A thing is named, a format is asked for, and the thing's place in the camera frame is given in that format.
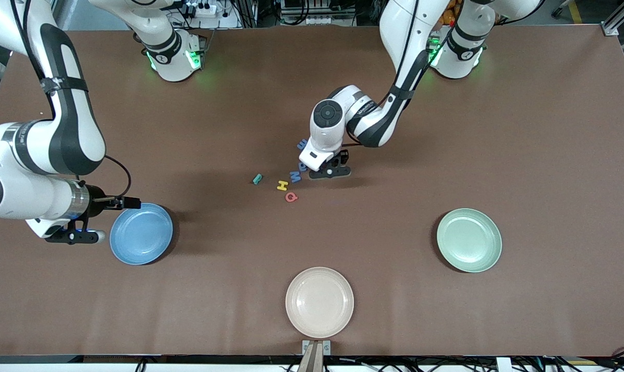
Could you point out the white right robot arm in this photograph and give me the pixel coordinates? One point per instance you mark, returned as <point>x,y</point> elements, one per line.
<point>69,129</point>

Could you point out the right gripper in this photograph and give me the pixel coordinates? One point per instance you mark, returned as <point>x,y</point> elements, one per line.
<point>97,205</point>

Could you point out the red foam letter Q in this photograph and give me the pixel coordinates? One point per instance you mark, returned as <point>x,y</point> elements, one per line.
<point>291,197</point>

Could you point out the white power strip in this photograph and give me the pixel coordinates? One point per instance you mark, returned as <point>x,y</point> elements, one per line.
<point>201,10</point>

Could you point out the yellow foam letter H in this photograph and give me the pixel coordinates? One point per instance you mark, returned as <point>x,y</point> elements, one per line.
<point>282,186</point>

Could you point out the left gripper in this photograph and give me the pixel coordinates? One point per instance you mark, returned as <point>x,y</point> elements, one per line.
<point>342,155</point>

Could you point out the blue plate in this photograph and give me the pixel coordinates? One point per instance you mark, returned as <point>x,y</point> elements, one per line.
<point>142,235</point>

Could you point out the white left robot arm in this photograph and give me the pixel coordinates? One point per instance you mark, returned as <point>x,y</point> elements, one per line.
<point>394,26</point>

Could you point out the beige plate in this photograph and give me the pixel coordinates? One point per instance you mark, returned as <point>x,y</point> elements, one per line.
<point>319,302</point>

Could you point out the green plate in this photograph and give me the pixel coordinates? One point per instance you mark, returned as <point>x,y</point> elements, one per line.
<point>469,240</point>

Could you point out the blue foam letter M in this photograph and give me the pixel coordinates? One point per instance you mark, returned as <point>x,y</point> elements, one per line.
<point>295,177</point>

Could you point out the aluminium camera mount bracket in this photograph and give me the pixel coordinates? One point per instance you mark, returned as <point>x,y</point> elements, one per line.
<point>316,354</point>

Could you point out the blue foam letter E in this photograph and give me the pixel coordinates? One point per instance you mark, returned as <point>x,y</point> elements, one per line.
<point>301,144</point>

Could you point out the aluminium frame profile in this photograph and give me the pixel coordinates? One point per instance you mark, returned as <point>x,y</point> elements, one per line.
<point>617,20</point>

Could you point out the metal equipment shelf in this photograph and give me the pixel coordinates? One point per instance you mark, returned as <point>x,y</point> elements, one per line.
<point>317,13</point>

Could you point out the bag of orange items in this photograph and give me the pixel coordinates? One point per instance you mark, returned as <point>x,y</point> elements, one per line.
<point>448,15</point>

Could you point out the teal foam letter R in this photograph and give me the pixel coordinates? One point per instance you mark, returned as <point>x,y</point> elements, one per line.
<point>257,179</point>

